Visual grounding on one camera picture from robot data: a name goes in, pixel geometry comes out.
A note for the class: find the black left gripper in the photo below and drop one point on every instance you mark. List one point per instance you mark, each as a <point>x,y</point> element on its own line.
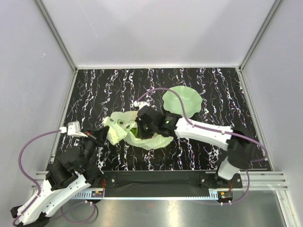
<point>100,135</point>

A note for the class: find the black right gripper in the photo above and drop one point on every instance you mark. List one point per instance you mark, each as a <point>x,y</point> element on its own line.
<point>142,134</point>

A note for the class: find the light green plastic bag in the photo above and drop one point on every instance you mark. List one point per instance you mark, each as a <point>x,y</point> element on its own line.
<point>122,126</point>

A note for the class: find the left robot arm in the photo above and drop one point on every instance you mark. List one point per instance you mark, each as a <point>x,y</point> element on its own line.
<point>72,173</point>

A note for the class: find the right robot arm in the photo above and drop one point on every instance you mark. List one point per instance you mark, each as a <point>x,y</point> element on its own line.
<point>240,150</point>

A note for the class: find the green fruit in bag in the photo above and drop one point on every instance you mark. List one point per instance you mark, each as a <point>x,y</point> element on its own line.
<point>135,132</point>

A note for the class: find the black marble pattern mat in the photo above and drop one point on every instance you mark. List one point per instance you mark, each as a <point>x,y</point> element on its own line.
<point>98,93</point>

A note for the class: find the light green wavy bowl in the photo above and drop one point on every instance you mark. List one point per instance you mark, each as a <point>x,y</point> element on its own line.
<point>190,98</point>

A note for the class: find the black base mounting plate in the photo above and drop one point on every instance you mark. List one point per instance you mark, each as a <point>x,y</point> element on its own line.
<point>152,184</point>

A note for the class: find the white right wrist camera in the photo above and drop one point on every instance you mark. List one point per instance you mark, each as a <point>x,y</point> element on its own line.
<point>140,104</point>

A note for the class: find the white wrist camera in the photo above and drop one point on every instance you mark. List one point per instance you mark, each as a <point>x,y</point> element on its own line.
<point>73,129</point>
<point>140,104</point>

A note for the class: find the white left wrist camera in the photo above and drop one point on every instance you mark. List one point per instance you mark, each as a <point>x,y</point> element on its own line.
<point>73,129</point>

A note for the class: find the white slotted cable duct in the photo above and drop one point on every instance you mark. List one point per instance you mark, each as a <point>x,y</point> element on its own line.
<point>90,194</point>

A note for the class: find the aluminium frame rail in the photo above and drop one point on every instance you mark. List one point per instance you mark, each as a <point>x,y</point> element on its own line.
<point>50,24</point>

